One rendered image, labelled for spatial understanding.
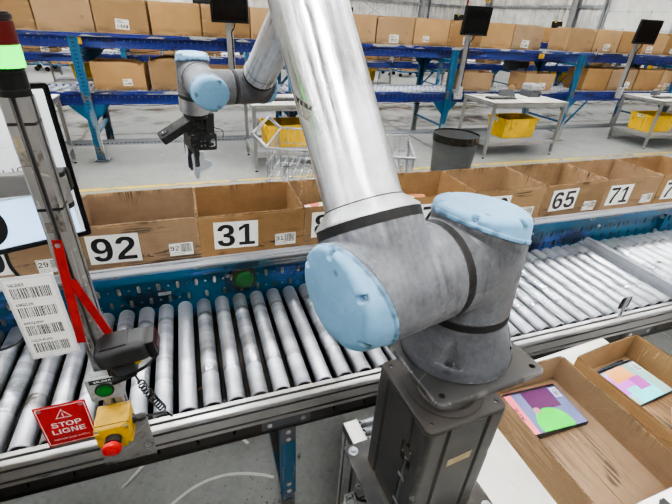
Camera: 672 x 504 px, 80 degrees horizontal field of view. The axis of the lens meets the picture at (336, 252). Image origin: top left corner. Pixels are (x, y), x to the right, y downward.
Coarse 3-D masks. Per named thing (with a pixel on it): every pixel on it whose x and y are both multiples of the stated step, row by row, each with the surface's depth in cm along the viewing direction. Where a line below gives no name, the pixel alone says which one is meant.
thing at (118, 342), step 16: (112, 336) 83; (128, 336) 83; (144, 336) 83; (96, 352) 80; (112, 352) 80; (128, 352) 81; (144, 352) 82; (112, 368) 84; (128, 368) 85; (112, 384) 85
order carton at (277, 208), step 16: (208, 192) 167; (224, 192) 169; (240, 192) 171; (256, 192) 174; (272, 192) 176; (288, 192) 175; (208, 208) 170; (224, 208) 172; (240, 208) 175; (256, 208) 177; (272, 208) 180; (288, 208) 179; (208, 224) 143; (272, 224) 151; (288, 224) 154; (208, 240) 146; (272, 240) 155; (208, 256) 150
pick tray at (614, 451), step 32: (544, 384) 121; (576, 384) 115; (512, 416) 102; (608, 416) 107; (544, 448) 93; (576, 448) 103; (608, 448) 103; (640, 448) 100; (544, 480) 94; (576, 480) 96; (608, 480) 96; (640, 480) 96
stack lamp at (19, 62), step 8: (0, 24) 56; (8, 24) 57; (0, 32) 56; (8, 32) 57; (0, 40) 56; (8, 40) 57; (16, 40) 58; (0, 48) 57; (8, 48) 57; (16, 48) 58; (0, 56) 57; (8, 56) 57; (16, 56) 58; (0, 64) 57; (8, 64) 58; (16, 64) 58; (24, 64) 60
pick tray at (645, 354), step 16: (640, 336) 128; (592, 352) 122; (608, 352) 127; (624, 352) 132; (640, 352) 129; (656, 352) 125; (592, 368) 115; (656, 368) 125; (608, 384) 111; (624, 400) 108; (656, 400) 118; (640, 416) 105; (656, 416) 113; (656, 432) 102
